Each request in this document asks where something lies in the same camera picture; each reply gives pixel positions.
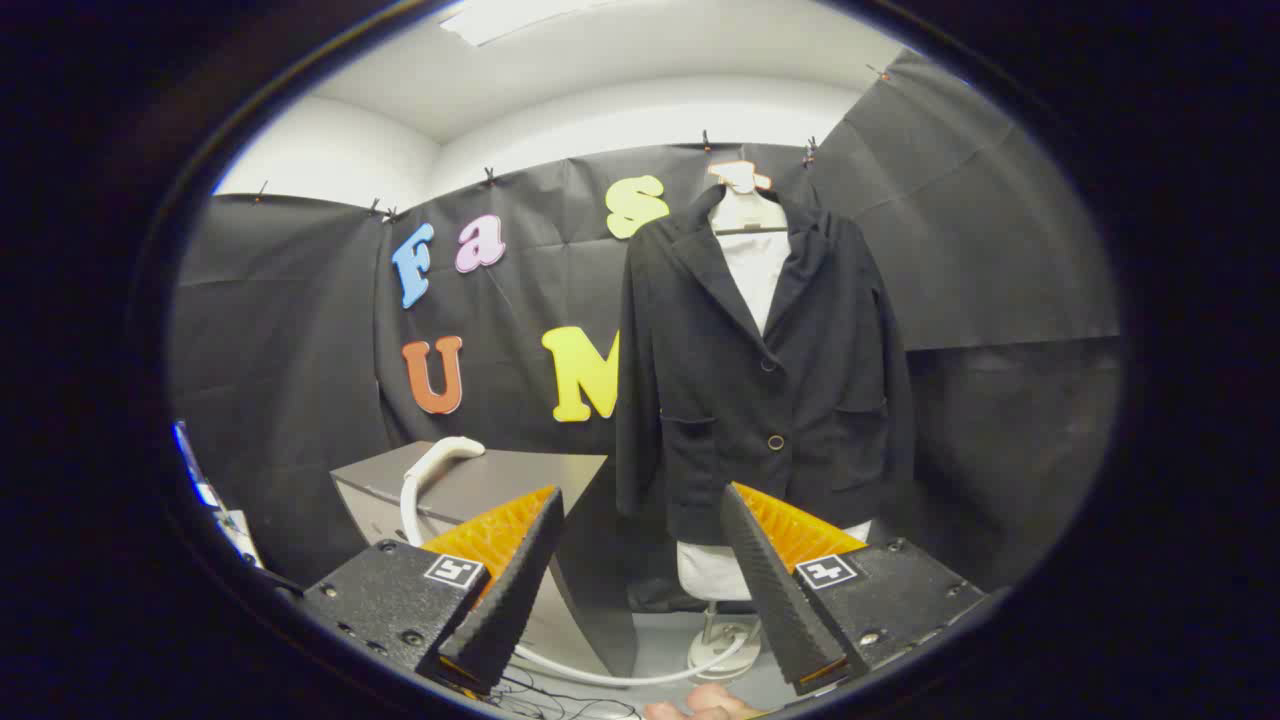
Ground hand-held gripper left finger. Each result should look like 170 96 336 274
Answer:
298 485 566 696

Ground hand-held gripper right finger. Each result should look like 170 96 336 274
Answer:
718 482 989 698

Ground white garment steamer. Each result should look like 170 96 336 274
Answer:
399 436 761 689

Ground black jacket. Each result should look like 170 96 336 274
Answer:
614 185 916 546

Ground grey cabinet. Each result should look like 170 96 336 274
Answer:
330 442 641 681

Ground white mannequin torso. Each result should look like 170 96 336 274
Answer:
676 160 873 683

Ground black backdrop cloth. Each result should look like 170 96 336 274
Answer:
168 48 1123 611

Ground white ceiling light panel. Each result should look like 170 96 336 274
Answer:
440 0 621 47

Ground tangle of black cables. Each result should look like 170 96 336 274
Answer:
488 668 641 720

